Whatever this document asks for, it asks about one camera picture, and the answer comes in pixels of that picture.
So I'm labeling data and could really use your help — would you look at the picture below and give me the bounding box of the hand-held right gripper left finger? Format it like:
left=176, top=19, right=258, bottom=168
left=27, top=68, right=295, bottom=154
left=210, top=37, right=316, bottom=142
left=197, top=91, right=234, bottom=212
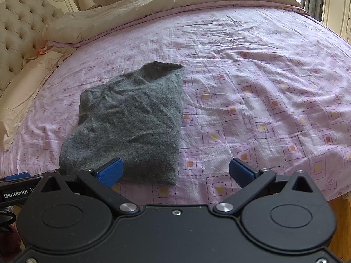
left=41, top=157, right=140, bottom=215

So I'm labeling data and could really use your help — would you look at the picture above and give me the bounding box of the cream tufted headboard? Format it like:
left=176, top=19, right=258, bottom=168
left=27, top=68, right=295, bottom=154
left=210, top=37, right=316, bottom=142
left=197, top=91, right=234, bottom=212
left=0, top=0, right=81, bottom=98

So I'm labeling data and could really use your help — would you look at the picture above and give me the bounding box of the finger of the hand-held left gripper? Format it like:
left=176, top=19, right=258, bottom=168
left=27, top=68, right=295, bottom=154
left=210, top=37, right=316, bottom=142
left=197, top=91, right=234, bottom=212
left=0, top=171, right=31, bottom=182

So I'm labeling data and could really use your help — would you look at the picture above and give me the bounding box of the grey knit sweater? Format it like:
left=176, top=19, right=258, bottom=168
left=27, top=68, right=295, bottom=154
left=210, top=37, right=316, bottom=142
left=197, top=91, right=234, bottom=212
left=59, top=61, right=185, bottom=186

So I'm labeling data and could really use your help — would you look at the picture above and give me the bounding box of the cream pillow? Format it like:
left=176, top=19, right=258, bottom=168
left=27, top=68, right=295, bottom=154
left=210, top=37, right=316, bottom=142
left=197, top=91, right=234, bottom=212
left=0, top=50, right=68, bottom=152

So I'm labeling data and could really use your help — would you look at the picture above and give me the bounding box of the pink patterned bedsheet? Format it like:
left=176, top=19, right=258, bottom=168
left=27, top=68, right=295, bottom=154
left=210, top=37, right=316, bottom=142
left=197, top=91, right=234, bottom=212
left=3, top=4, right=351, bottom=206

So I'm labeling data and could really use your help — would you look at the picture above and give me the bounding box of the cream wardrobe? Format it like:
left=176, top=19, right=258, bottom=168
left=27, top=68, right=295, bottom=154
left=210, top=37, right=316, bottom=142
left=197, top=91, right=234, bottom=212
left=321, top=0, right=351, bottom=44

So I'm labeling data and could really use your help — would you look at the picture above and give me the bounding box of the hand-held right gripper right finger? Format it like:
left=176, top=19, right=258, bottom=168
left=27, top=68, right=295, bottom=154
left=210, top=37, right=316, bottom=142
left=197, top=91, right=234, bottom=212
left=213, top=158, right=316, bottom=216

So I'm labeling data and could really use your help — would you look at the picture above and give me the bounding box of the cream duvet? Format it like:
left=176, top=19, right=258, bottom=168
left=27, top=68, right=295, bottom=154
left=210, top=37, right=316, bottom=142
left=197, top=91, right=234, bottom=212
left=42, top=0, right=308, bottom=45

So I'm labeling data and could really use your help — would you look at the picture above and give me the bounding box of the cream bedside lamp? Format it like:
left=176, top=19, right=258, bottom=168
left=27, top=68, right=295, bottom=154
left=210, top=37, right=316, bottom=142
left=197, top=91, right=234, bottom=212
left=75, top=0, right=97, bottom=9

